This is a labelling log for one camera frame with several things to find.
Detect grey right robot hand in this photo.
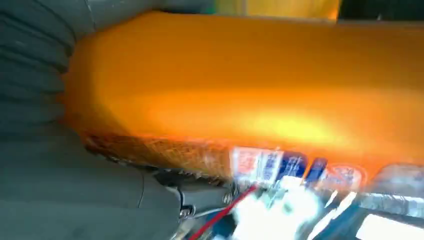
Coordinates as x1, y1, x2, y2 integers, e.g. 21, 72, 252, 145
0, 0, 240, 240

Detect ribbed grey right arm sleeve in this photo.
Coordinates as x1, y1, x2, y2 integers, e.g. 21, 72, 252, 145
0, 0, 97, 137

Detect red pole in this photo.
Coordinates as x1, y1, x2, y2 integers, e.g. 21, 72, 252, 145
188, 184, 259, 240

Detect yellow plastic sheet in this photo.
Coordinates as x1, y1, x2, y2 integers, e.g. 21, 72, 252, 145
215, 0, 342, 21

